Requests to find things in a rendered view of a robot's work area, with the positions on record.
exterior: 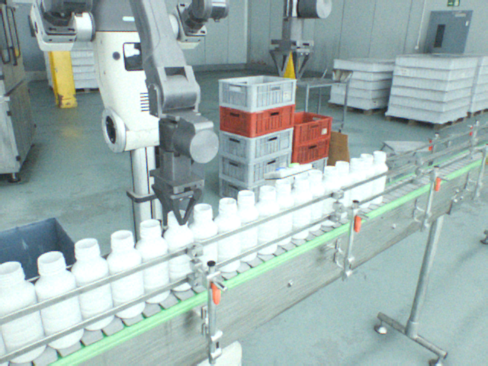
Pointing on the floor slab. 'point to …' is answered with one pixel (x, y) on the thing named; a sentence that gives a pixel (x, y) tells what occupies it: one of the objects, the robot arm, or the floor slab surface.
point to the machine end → (13, 97)
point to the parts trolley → (321, 94)
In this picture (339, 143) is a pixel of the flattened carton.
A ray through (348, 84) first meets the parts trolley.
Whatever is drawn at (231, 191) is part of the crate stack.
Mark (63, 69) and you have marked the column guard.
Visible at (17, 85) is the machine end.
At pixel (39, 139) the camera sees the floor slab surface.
